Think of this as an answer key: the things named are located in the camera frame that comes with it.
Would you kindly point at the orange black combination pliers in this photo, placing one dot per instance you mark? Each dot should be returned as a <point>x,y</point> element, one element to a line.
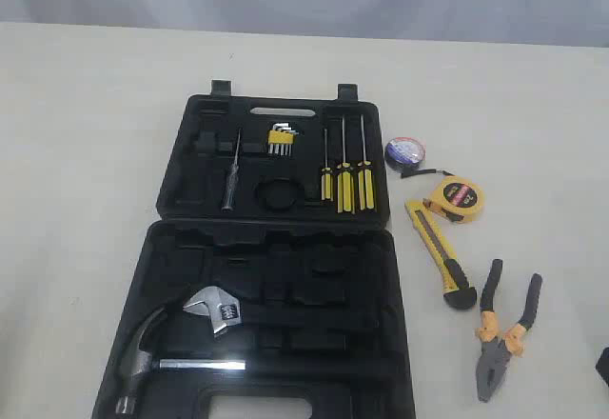
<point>497,347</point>

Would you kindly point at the black plastic tool case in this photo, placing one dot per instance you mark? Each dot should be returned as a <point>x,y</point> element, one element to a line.
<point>320,296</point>

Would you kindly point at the steel claw hammer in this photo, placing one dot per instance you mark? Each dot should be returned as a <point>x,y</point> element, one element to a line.
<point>136,363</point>

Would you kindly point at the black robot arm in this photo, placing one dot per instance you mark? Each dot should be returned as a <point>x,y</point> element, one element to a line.
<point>602,366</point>

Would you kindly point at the silver adjustable wrench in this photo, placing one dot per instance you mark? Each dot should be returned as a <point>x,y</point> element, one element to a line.
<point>222,309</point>

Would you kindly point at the short yellow black screwdriver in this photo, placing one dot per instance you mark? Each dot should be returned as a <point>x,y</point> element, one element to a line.
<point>326,173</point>

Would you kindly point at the yellow tape measure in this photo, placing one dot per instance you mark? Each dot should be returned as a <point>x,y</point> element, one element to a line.
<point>455,198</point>

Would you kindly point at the yellow utility knife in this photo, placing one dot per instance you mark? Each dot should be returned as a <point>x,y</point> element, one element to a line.
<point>457,291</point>

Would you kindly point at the black electrical tape roll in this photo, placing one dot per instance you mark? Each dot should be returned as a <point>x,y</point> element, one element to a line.
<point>404,154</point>

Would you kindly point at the middle yellow black screwdriver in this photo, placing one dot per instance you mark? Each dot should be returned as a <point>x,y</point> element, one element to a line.
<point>345,181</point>

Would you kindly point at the yellow hex key set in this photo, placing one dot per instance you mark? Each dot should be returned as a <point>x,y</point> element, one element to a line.
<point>280,139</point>

